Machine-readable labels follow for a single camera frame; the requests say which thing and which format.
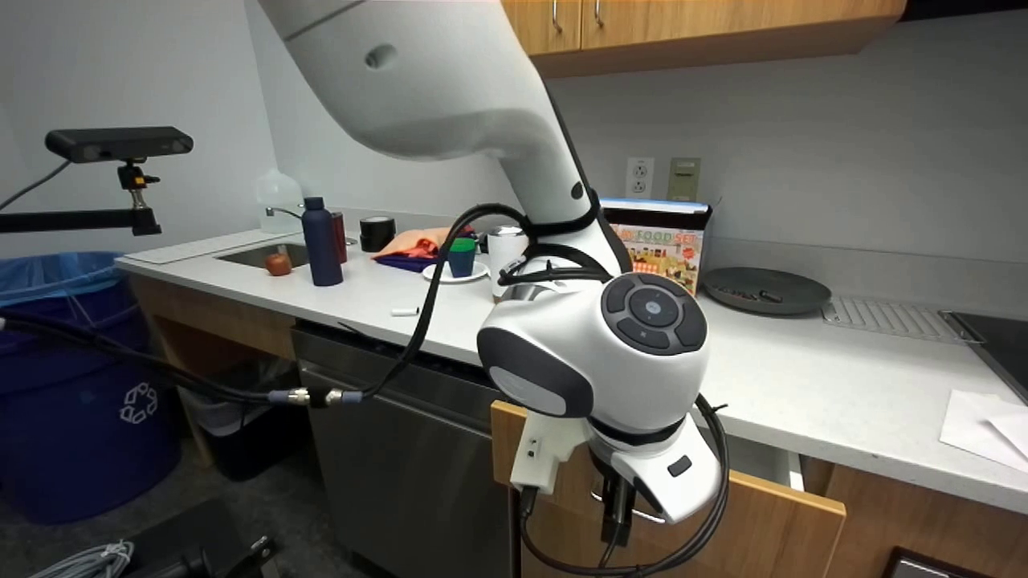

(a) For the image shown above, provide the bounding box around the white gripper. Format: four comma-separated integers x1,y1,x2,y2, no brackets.
508,413,723,547

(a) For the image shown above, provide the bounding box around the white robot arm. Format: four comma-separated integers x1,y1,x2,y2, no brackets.
256,0,726,522

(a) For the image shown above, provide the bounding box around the stainless dishwasher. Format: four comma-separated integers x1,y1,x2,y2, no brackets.
311,353,517,578

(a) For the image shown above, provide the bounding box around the black round trivet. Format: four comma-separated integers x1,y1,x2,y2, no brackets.
700,268,832,318

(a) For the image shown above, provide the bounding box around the blue printed cardboard box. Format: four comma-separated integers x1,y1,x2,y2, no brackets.
600,199,712,291

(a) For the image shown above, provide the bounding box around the white paper plate front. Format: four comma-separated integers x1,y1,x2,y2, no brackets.
421,262,488,287

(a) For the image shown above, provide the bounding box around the white tumbler with brown base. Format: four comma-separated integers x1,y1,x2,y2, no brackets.
487,224,526,275

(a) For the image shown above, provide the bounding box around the blue cup green rim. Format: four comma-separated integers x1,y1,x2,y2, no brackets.
446,237,480,275

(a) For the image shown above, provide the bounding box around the orange and blue cloth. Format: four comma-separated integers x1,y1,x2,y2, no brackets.
372,228,446,269

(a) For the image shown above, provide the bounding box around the white paper sheet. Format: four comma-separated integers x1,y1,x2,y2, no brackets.
942,393,1028,473

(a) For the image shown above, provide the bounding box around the black induction cooktop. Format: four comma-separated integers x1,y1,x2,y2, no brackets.
945,313,1028,404

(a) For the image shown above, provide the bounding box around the dark blue bottle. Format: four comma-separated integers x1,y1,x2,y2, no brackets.
302,195,343,287

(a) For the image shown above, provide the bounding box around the blue recycling bin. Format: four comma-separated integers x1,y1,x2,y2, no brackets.
0,249,179,522

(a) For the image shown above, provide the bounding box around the green wall switch plate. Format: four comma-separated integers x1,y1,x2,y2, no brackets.
670,156,700,199

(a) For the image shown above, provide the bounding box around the white wall outlet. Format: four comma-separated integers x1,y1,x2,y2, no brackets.
628,156,657,199

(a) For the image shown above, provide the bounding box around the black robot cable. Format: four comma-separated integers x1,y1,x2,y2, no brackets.
0,201,732,578

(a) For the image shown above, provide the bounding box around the upper wooden wall cabinet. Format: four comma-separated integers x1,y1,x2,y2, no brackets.
500,0,905,77

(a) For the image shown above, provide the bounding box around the black stereo camera on stand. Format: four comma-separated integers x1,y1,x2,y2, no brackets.
46,126,193,165

